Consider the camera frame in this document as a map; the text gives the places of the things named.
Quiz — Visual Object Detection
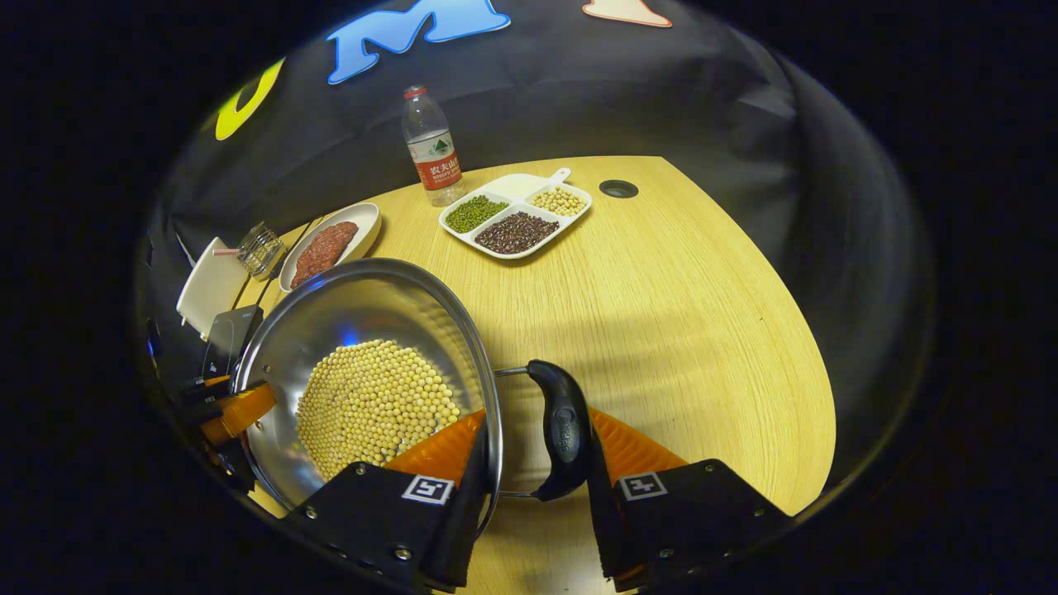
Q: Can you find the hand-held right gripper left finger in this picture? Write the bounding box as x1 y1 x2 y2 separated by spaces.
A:
281 408 492 593

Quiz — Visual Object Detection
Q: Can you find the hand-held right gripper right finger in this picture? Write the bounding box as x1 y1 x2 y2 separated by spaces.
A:
584 407 794 593

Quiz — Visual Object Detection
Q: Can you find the black induction cooktop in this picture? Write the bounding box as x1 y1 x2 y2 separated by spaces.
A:
202 304 265 382

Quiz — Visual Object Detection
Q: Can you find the large pile of soybeans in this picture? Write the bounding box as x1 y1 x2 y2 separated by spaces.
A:
295 339 462 482

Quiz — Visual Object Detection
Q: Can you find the stainless steel pot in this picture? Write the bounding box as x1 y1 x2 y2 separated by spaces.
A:
233 257 593 515

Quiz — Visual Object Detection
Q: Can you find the white toaster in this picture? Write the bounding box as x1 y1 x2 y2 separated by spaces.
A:
175 236 250 340

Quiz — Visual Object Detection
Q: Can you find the round white plate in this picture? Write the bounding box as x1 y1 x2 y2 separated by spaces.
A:
278 202 384 295

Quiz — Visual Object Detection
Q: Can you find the pile of dark red beans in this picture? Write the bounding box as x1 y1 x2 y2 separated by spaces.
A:
474 211 561 255

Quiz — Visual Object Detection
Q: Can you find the pile of green mung beans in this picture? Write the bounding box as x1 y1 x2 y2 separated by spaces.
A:
446 194 510 235

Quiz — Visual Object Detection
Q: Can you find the clear plastic water bottle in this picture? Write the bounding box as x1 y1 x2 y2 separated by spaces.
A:
401 84 466 208

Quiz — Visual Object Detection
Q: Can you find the small pile of soybeans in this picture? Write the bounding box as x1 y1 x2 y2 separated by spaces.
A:
528 186 589 218

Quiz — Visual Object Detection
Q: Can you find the white divided dish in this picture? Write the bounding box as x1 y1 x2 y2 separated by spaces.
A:
437 167 594 261

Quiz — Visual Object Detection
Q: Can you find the metal wire basket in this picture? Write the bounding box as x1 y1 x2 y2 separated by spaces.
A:
237 221 287 281

